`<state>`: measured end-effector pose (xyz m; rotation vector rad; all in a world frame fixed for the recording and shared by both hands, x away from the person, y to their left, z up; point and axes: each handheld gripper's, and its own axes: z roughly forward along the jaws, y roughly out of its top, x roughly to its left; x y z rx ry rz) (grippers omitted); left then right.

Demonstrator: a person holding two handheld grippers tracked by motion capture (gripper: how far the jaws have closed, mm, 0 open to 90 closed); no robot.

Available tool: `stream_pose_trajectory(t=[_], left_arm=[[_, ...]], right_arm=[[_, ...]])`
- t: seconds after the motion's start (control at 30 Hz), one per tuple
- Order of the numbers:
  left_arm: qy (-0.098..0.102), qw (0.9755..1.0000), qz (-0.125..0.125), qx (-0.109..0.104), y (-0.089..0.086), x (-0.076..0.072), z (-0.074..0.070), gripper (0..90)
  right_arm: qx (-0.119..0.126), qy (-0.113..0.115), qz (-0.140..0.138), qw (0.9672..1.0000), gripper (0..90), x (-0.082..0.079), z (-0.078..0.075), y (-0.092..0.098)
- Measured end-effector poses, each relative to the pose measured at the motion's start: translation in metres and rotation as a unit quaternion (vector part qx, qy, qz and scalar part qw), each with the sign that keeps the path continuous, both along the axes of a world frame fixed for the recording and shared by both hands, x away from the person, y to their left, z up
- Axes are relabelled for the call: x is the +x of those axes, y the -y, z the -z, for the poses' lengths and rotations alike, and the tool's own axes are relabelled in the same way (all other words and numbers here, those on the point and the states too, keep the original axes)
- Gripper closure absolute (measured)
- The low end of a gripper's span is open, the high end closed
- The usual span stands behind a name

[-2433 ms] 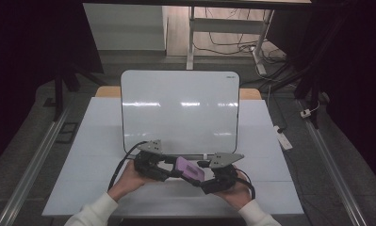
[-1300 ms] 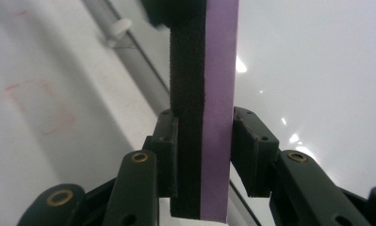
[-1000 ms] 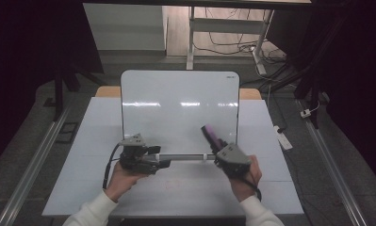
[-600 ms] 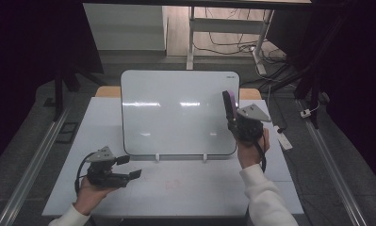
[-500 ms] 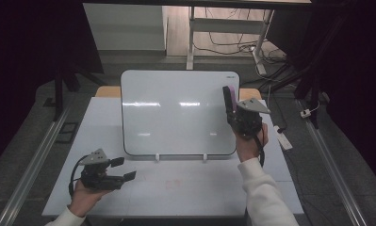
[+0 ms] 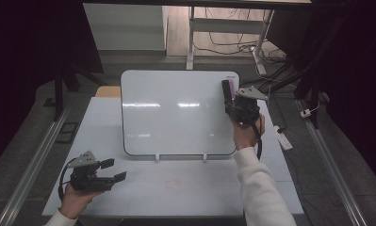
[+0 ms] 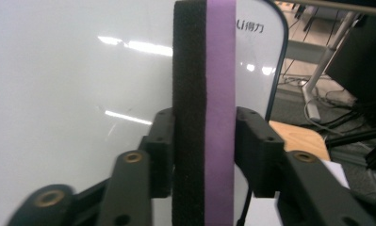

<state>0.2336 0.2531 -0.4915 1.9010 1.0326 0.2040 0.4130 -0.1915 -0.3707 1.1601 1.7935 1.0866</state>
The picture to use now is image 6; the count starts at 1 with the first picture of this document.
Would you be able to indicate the white-legged desk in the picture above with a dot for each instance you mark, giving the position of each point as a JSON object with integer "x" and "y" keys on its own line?
{"x": 226, "y": 25}

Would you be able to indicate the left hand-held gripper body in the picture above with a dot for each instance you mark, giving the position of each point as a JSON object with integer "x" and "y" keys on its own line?
{"x": 86, "y": 182}

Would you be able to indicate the black floor socket plate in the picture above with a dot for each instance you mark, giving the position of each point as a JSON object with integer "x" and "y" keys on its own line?
{"x": 68, "y": 132}

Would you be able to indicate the dark curtain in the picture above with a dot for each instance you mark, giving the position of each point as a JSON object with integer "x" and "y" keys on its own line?
{"x": 358, "y": 78}
{"x": 19, "y": 62}

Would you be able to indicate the small white adapter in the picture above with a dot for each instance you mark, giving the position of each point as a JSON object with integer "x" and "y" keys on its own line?
{"x": 305, "y": 113}

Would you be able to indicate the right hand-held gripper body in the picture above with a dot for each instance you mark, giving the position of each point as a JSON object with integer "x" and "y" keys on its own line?
{"x": 247, "y": 108}

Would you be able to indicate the white whiteboard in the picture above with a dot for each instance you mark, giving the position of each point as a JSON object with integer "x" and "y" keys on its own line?
{"x": 176, "y": 125}

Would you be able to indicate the person's left hand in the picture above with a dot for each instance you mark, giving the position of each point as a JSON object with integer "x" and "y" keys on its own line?
{"x": 75, "y": 199}

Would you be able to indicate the person's right hand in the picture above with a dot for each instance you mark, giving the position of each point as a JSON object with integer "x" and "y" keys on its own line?
{"x": 245, "y": 135}

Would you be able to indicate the purple and black whiteboard eraser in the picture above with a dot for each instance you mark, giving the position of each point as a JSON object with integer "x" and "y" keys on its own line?
{"x": 228, "y": 88}

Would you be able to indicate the wooden table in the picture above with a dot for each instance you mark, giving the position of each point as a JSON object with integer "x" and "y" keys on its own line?
{"x": 108, "y": 92}

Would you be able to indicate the aluminium rail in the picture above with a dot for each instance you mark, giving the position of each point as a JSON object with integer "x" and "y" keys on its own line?
{"x": 333, "y": 175}
{"x": 35, "y": 163}

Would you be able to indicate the white cabinet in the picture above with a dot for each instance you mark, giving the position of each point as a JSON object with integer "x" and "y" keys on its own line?
{"x": 126, "y": 28}

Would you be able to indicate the black stand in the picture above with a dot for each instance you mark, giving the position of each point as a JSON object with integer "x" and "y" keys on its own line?
{"x": 58, "y": 94}
{"x": 314, "y": 100}

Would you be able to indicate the white power strip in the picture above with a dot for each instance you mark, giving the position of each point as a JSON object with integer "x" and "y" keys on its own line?
{"x": 284, "y": 141}

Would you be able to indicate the white whiteboard stand foot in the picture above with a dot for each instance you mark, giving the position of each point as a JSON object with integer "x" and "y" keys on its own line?
{"x": 204, "y": 158}
{"x": 157, "y": 158}

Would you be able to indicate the small black floor plate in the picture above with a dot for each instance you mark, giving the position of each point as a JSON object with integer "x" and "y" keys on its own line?
{"x": 49, "y": 102}

